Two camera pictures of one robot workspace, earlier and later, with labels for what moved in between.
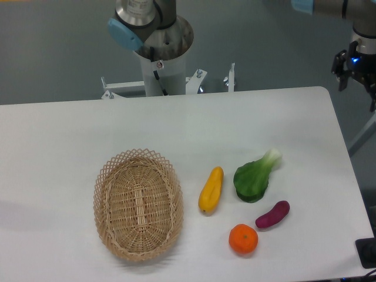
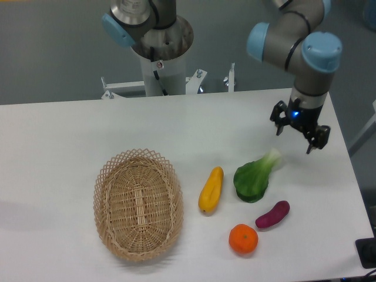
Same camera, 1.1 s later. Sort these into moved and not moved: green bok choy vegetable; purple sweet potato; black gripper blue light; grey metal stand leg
Moved: black gripper blue light
Not moved: grey metal stand leg; green bok choy vegetable; purple sweet potato
